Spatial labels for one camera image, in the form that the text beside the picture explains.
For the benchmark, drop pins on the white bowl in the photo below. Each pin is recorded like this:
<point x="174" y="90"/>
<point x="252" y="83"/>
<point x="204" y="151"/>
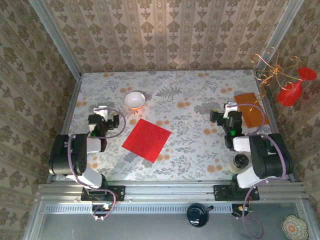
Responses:
<point x="134" y="100"/>

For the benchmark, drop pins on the small jar with black lid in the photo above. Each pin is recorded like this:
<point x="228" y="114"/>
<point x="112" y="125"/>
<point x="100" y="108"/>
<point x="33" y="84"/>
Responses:
<point x="241" y="160"/>

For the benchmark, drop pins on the small black controller board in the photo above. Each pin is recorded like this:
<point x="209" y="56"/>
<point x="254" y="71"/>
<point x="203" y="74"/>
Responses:
<point x="236" y="212"/>
<point x="100" y="209"/>

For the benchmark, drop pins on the aluminium frame post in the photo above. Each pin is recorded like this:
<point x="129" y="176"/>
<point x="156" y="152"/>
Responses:
<point x="282" y="27"/>
<point x="55" y="37"/>

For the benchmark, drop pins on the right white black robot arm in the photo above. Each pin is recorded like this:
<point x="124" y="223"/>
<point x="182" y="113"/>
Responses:
<point x="270" y="155"/>

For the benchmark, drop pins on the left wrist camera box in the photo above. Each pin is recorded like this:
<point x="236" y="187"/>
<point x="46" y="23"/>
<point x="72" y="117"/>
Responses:
<point x="114" y="121"/>

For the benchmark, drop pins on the red cloth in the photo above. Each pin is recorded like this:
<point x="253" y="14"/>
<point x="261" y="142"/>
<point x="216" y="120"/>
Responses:
<point x="146" y="140"/>

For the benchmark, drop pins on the patterned scalloped plate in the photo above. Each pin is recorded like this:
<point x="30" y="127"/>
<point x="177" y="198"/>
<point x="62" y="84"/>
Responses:
<point x="293" y="227"/>

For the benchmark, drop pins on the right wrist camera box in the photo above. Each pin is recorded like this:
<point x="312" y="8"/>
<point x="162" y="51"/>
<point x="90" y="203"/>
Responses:
<point x="215" y="116"/>

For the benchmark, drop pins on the orange wooden board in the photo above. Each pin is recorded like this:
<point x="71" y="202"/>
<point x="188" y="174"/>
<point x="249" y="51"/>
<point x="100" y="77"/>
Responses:
<point x="246" y="100"/>

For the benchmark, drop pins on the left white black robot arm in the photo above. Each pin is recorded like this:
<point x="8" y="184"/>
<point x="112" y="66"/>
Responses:
<point x="67" y="155"/>

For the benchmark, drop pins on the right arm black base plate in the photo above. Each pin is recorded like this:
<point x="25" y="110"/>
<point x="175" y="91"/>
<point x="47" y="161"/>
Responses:
<point x="221" y="192"/>

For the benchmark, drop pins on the aluminium mounting rail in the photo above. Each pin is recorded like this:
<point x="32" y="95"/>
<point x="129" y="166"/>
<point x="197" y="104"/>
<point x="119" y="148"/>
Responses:
<point x="170" y="190"/>

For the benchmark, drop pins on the aluminium table side rail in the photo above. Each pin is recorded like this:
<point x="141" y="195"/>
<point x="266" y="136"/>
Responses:
<point x="72" y="105"/>
<point x="268" y="102"/>

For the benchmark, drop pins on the dark glossy ceramic mug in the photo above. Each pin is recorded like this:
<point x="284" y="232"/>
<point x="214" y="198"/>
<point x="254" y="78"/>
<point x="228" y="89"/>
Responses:
<point x="197" y="215"/>

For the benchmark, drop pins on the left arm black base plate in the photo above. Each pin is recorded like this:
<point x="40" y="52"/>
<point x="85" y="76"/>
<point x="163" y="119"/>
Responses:
<point x="117" y="192"/>

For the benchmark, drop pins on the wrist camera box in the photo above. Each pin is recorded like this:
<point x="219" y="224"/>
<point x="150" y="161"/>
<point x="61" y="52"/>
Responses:
<point x="215" y="116"/>
<point x="114" y="121"/>

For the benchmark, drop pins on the red goblet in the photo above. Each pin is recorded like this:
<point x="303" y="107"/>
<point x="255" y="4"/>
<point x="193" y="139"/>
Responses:
<point x="290" y="95"/>

